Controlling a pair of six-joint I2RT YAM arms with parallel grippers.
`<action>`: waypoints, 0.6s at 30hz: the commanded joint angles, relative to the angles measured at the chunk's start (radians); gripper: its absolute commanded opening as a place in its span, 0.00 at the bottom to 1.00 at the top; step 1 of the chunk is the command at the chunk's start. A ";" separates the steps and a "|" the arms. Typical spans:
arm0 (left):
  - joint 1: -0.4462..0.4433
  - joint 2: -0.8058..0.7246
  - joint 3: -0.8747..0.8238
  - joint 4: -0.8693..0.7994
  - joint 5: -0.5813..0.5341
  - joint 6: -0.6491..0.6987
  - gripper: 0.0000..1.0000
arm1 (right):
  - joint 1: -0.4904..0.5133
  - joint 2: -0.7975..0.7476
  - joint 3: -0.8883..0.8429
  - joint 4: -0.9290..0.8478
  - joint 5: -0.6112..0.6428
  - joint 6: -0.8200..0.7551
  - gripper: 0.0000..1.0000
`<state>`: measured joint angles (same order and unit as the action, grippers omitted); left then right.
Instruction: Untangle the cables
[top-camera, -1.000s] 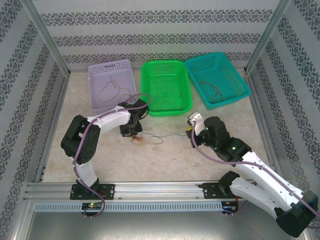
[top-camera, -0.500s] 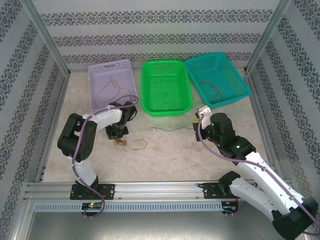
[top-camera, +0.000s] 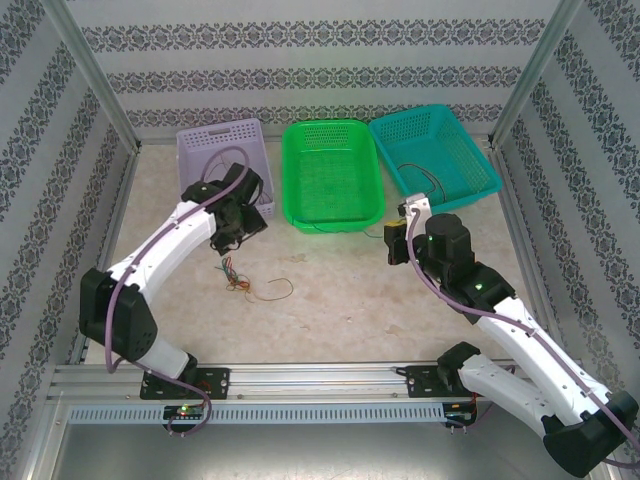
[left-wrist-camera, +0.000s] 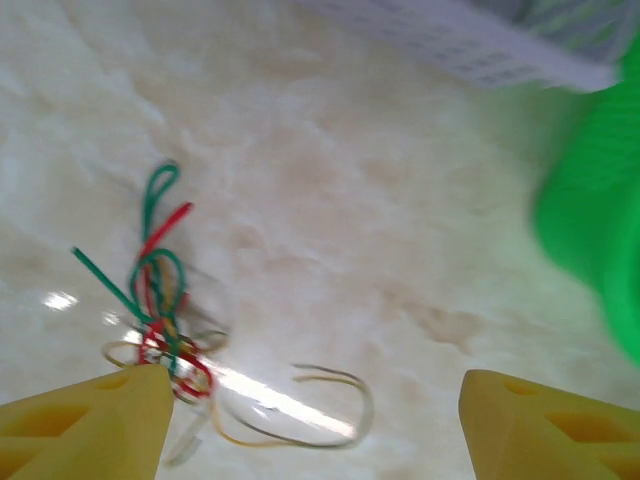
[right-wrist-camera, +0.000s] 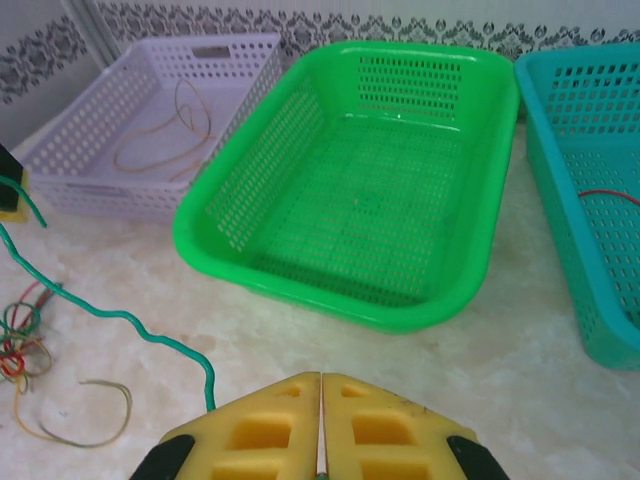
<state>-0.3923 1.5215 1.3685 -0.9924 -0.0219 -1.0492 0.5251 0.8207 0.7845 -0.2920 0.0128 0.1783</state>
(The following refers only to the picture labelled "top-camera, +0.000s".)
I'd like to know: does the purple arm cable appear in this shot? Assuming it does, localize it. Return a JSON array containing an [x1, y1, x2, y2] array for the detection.
[[407, 208, 640, 469], [106, 146, 251, 437]]

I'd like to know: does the black left mount plate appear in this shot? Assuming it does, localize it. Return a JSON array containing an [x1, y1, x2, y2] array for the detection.
[[139, 367, 231, 401]]

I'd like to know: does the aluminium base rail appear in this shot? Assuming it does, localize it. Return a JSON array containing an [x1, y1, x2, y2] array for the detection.
[[49, 363, 596, 401]]

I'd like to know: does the bundle of coloured wires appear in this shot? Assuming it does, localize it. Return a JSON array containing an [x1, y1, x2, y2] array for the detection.
[[214, 255, 252, 294]]

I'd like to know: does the slotted grey cable duct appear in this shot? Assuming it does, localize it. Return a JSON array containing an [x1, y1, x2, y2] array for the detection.
[[67, 403, 446, 425]]

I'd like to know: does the green plastic basket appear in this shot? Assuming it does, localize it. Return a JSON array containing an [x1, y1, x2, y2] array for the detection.
[[281, 119, 386, 236]]

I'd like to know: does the purple plastic basket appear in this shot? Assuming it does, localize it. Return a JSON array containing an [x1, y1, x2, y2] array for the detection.
[[175, 117, 278, 221]]

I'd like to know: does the black mount plate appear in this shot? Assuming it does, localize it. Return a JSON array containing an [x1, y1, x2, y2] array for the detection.
[[139, 367, 231, 401], [404, 365, 499, 400]]

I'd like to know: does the teal plastic basket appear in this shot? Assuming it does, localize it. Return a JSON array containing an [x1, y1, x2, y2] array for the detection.
[[368, 103, 503, 214]]

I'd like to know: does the thin black wire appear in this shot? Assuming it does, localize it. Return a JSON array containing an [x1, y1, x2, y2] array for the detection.
[[398, 163, 447, 200]]

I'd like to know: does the aluminium frame post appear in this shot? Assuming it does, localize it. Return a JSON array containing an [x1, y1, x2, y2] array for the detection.
[[38, 0, 143, 154], [487, 0, 587, 149]]

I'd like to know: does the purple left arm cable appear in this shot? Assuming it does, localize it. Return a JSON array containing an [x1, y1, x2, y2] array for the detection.
[[106, 146, 251, 437]]

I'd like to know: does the black right mount plate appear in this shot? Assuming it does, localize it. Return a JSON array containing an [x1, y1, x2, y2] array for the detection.
[[404, 365, 499, 400]]

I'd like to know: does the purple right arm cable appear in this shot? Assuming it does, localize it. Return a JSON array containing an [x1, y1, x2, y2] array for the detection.
[[407, 208, 640, 469]]

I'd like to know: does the aluminium side rail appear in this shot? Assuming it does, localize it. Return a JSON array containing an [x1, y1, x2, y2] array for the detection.
[[67, 144, 144, 366], [492, 144, 591, 376]]

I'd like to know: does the grey metal shelf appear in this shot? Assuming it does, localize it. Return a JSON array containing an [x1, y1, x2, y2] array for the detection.
[[29, 392, 619, 480]]

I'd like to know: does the left green circuit board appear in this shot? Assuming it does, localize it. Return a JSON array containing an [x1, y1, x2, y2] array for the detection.
[[163, 404, 206, 421]]

